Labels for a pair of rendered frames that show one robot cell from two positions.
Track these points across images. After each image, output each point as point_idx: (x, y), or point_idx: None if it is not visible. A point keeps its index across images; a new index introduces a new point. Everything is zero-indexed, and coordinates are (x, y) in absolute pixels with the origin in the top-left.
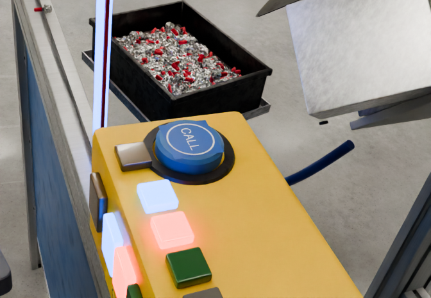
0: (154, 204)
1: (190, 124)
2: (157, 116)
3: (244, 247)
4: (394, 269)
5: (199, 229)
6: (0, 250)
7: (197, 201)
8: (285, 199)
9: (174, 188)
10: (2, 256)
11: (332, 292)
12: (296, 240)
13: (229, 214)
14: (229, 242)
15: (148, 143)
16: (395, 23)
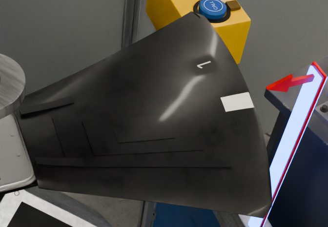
0: None
1: (214, 10)
2: None
3: None
4: None
5: None
6: (275, 96)
7: None
8: None
9: None
10: (273, 93)
11: None
12: None
13: None
14: None
15: (228, 11)
16: (34, 186)
